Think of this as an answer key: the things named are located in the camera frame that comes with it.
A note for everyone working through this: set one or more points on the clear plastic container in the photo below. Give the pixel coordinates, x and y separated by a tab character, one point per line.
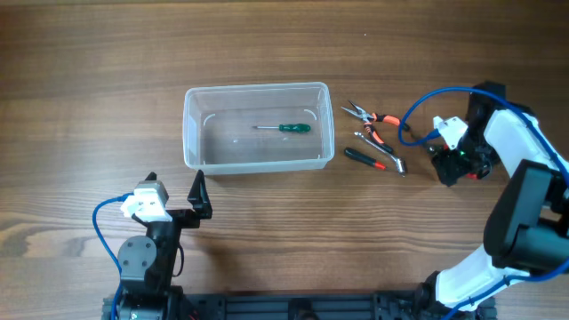
218	137

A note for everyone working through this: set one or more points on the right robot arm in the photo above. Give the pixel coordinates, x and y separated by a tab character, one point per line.
526	234

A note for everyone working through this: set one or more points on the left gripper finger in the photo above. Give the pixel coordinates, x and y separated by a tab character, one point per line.
151	177
199	198

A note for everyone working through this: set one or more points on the black red screwdriver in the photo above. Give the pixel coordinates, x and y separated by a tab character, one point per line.
364	159

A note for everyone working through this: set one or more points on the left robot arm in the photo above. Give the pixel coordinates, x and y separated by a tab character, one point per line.
148	262

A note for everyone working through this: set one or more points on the red handled cutters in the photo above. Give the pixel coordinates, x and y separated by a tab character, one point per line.
451	165

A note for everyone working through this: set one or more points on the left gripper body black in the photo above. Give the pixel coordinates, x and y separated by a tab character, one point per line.
167	235

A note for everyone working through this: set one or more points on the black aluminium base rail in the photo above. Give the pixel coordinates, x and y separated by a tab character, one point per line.
372	306

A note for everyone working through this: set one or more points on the orange black needle-nose pliers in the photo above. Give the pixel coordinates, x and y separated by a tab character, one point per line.
369	120

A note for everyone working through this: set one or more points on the green handled screwdriver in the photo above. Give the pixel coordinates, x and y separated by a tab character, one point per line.
297	128

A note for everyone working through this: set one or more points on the silver socket wrench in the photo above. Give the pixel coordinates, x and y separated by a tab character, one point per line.
399	162

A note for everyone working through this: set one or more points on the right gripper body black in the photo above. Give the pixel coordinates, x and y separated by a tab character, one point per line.
472	155

